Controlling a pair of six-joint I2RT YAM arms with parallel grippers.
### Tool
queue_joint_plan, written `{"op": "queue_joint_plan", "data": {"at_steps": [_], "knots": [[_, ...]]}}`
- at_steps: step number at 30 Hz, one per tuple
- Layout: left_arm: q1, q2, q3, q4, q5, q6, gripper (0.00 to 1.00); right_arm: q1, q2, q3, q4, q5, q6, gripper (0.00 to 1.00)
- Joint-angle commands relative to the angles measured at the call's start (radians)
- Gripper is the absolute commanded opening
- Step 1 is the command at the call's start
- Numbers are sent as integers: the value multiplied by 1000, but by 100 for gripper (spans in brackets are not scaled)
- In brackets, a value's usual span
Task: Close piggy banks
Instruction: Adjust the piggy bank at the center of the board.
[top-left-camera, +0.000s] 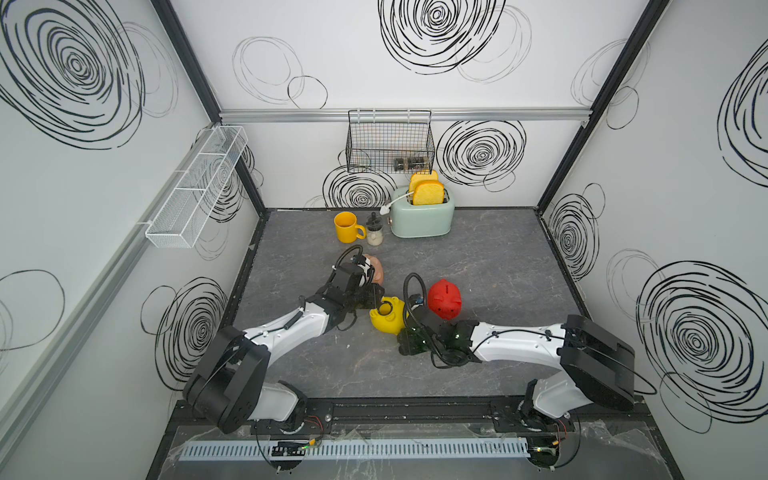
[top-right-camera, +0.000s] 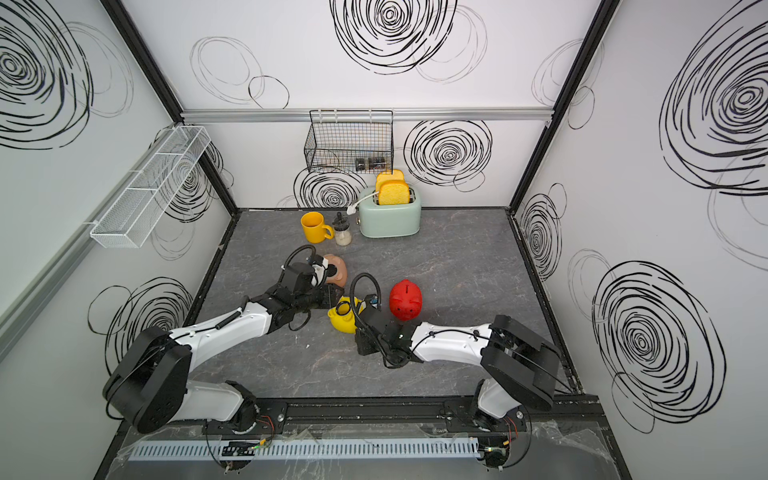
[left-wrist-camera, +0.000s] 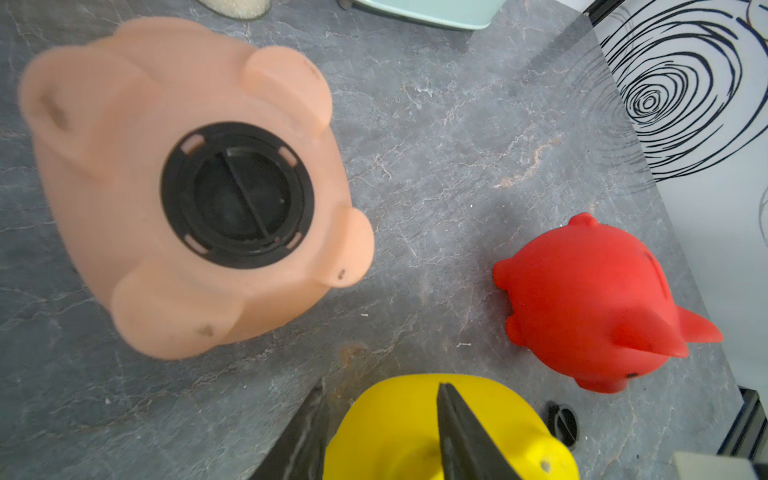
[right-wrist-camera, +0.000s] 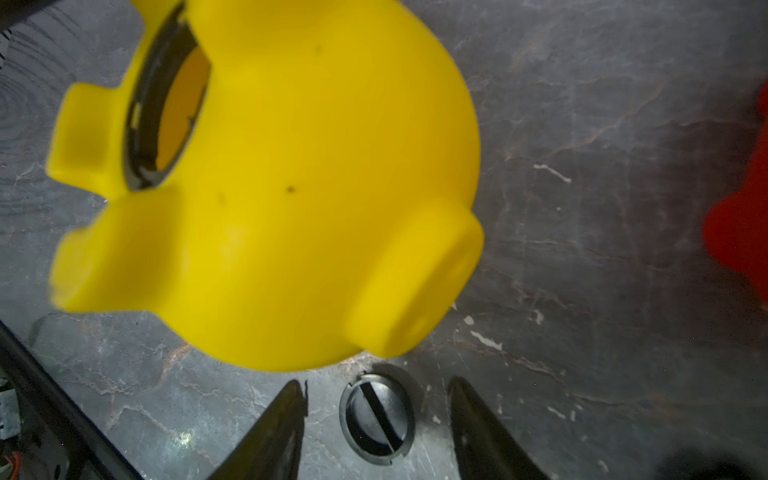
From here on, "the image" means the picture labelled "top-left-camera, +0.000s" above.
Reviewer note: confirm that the black corner frame post left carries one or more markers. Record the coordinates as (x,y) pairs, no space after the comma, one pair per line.
(191,65)

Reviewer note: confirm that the black corner frame post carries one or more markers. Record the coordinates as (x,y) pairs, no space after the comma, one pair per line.
(639,36)
(191,65)

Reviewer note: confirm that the red piggy bank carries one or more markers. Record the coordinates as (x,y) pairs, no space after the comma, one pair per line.
(445,300)

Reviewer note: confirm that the glass sugar jar with spoon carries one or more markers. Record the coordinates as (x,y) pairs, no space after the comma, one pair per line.
(374,226)

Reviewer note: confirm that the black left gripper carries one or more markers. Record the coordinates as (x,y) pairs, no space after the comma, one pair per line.
(373,298)

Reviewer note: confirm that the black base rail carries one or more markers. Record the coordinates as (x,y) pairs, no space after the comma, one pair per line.
(321,415)

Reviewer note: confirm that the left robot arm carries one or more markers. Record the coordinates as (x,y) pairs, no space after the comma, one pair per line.
(228,385)

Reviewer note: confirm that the black corner frame post right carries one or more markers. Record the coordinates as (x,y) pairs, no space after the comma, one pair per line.
(639,36)

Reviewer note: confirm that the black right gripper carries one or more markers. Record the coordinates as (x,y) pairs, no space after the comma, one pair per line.
(405,342)

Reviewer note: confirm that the black wire basket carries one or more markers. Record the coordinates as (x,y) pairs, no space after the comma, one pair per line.
(376,137)

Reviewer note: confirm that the black round plug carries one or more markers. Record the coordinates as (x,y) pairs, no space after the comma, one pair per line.
(385,309)

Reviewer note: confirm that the white slotted cable duct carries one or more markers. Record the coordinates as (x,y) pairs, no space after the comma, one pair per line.
(356,449)

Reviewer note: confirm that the yellow ceramic mug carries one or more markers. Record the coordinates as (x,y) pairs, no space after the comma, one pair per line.
(347,228)

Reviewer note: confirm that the yellow piggy bank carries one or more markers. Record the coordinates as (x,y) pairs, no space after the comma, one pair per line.
(392,324)

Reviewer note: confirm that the yellow toast slice rear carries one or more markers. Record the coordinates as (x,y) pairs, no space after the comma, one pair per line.
(421,176)

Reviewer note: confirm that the dark item in basket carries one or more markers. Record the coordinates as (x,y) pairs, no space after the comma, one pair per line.
(403,164)

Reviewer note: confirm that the yellow toast slice front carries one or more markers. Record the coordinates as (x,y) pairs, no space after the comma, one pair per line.
(429,192)

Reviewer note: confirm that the white wire shelf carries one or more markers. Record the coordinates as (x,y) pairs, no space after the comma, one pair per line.
(183,215)

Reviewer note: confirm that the pink piggy bank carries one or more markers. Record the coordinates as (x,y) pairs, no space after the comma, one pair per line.
(378,272)

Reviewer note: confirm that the yellow toast slice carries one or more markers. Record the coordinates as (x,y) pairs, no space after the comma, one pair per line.
(421,176)
(429,192)

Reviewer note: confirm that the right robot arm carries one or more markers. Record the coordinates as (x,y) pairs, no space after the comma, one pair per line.
(592,366)

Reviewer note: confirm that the mint green toaster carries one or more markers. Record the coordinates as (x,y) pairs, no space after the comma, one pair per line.
(408,221)

